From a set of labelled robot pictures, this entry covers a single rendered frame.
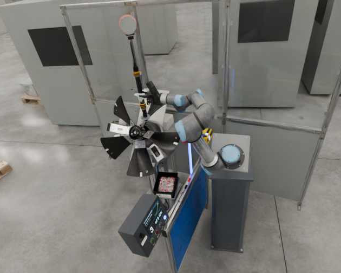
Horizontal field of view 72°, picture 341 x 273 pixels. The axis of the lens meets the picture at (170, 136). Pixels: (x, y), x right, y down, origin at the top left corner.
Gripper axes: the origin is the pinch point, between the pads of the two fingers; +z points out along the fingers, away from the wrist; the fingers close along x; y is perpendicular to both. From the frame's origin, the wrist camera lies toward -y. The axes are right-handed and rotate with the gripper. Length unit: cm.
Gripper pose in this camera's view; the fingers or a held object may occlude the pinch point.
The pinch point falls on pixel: (137, 92)
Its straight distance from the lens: 175.0
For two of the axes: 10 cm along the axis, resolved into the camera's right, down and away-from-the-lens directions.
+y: 1.0, 8.0, 5.9
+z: -9.0, -1.8, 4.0
